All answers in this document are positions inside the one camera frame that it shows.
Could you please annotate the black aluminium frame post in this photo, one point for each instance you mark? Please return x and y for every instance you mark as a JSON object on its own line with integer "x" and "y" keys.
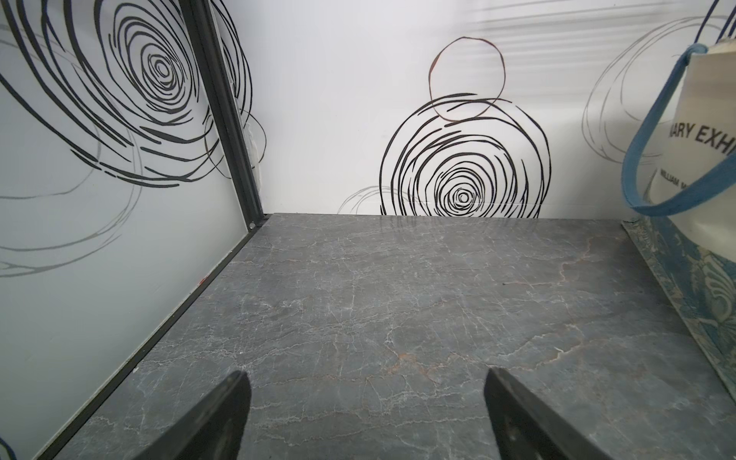
{"x": 203, "y": 33}

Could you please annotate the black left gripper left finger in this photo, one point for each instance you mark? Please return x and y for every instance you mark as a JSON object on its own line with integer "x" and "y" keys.
{"x": 212, "y": 429}

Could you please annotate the cream canvas tote bag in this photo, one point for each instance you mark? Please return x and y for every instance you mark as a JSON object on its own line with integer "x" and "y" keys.
{"x": 685, "y": 229}

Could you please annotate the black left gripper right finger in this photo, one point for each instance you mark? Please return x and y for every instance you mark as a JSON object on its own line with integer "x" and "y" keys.
{"x": 525, "y": 427}

